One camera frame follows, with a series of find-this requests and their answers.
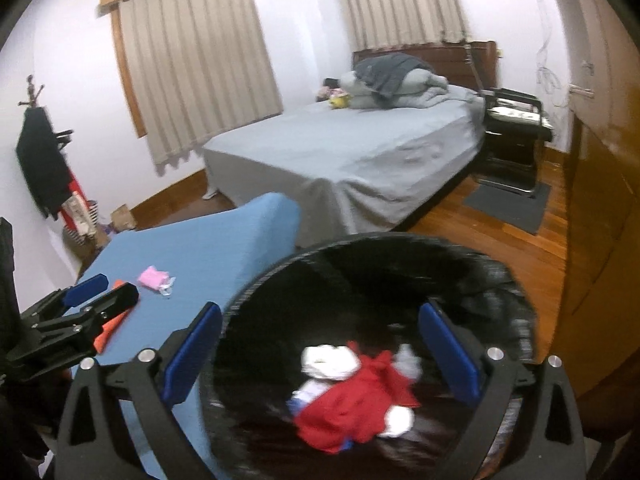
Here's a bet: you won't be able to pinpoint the black metal chair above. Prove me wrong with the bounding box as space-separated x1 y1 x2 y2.
472 87 553 197

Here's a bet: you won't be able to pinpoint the red cloth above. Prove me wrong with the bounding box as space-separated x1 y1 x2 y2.
59 170 83 226

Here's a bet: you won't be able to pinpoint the pink face mask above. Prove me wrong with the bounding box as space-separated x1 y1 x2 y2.
137 266 177 297

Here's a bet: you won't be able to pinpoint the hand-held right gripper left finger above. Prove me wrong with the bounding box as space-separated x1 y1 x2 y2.
50 301 223 480

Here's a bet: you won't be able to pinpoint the narrow beige curtain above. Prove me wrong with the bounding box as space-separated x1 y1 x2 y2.
336 0 471 51

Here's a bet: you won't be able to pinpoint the wooden window frame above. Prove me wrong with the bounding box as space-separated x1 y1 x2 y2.
111 10 147 138

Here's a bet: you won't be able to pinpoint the blue table cover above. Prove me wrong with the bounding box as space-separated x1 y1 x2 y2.
70 192 302 480

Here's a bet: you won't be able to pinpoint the grey floor mat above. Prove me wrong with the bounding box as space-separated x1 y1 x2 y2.
462 182 552 236

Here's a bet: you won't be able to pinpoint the thin metal rod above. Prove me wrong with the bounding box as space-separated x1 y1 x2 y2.
462 42 488 96

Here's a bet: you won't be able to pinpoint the wooden coat rack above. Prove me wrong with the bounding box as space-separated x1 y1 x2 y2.
17 75 73 151

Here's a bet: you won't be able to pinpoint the red orange glove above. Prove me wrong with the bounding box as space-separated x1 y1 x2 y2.
92 280 133 353

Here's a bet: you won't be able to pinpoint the striped basket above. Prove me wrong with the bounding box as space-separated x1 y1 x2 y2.
62 200 98 248

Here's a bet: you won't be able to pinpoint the wide beige curtain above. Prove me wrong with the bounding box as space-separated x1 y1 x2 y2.
120 0 285 177

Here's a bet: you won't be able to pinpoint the dark grey cloth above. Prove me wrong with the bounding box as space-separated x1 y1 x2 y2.
356 53 433 101

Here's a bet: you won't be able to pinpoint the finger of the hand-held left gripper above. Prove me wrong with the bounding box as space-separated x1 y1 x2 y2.
20 273 111 328
30 282 140 356

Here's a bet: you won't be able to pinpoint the bed with grey sheet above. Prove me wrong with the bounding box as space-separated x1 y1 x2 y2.
202 85 488 248

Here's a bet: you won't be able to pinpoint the person's left forearm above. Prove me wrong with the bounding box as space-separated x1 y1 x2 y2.
0 360 71 480

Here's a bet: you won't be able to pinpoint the small cardboard box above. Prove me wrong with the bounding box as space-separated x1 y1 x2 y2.
110 203 136 233

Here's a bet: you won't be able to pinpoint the wooden headboard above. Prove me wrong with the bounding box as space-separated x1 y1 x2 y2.
352 40 498 93

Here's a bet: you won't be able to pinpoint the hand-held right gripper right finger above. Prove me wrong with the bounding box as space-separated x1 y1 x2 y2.
417 299 586 480

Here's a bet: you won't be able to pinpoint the folded grey duvet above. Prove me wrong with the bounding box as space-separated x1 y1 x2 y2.
340 67 451 111

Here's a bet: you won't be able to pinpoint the wooden wardrobe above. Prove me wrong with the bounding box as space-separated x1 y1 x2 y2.
542 0 640 401

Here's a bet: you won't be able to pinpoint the patterned seat cushion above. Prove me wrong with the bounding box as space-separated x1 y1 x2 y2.
492 106 543 126

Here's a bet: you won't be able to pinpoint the hanging wall cables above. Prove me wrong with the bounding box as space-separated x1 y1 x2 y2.
525 0 571 106

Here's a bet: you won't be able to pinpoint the red plastic bag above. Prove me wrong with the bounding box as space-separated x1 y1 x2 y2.
292 342 421 456

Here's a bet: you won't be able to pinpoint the trash bin with black liner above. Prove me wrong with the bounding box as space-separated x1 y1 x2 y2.
200 232 543 480

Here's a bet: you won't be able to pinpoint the black coat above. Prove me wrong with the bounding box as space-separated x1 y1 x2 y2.
15 107 71 221

